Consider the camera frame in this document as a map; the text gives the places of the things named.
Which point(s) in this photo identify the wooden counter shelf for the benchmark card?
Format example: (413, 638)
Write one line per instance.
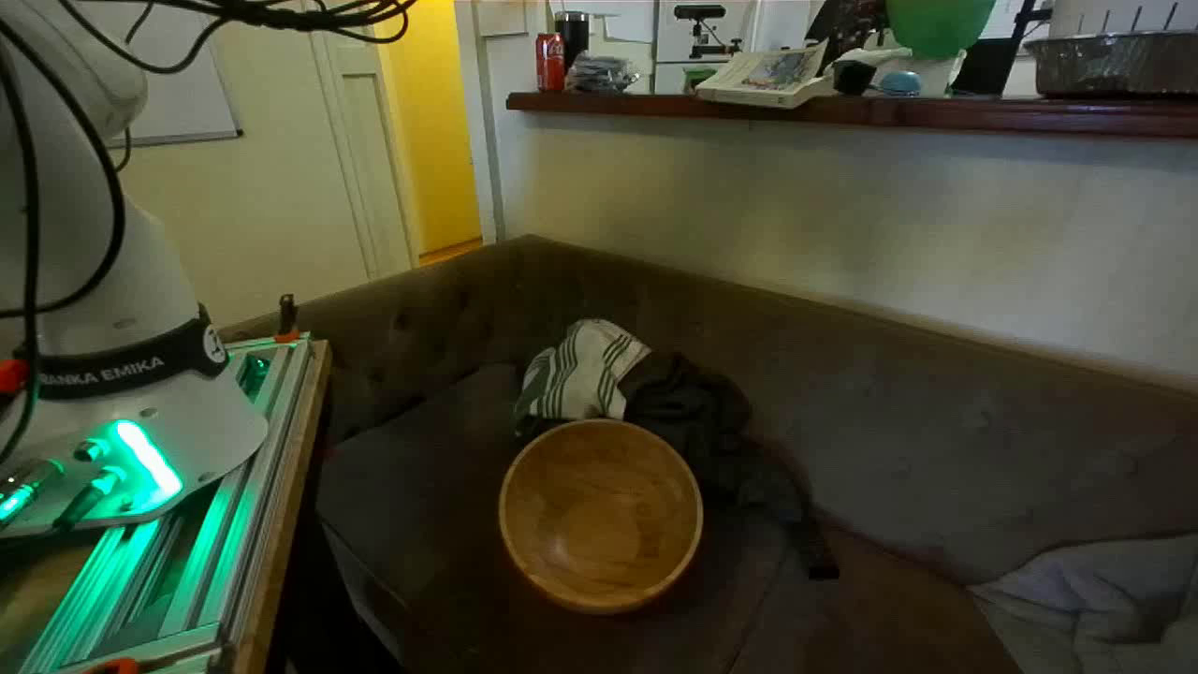
(918, 112)

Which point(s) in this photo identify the dark grey cloth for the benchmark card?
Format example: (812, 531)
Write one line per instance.
(710, 420)

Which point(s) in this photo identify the white door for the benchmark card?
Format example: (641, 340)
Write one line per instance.
(366, 147)

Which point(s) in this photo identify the fairy tales book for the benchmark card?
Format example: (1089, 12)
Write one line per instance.
(769, 80)

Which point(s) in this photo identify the dark brown sofa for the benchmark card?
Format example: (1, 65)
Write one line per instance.
(930, 465)

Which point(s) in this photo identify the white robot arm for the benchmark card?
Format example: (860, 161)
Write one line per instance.
(118, 389)

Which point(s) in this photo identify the metal dish rack tray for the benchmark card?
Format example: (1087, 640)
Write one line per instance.
(1118, 65)

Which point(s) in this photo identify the red bottle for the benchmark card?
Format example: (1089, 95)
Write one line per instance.
(550, 62)

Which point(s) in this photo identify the whiteboard on wall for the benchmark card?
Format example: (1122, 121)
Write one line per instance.
(187, 106)

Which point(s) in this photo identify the white striped towel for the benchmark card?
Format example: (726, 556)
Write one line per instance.
(583, 370)

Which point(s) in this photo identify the grey blanket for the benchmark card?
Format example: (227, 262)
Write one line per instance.
(1098, 606)

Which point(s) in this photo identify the round wooden bowl basket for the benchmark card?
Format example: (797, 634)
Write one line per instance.
(600, 519)

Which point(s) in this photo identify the green balloon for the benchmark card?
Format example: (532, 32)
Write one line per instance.
(936, 28)

